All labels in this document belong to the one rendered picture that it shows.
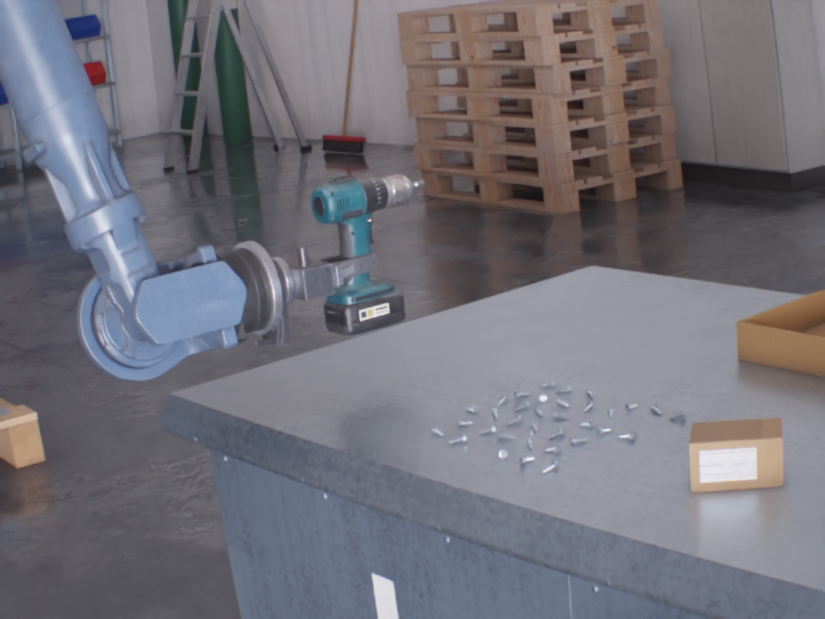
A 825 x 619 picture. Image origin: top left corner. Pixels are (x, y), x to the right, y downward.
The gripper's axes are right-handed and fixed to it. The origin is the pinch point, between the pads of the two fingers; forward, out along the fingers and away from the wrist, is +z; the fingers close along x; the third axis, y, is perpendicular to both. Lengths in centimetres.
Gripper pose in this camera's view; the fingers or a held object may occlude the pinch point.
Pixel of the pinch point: (355, 262)
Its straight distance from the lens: 234.3
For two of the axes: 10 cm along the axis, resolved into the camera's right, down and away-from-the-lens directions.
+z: 8.1, -2.2, 5.4
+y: -1.1, -9.7, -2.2
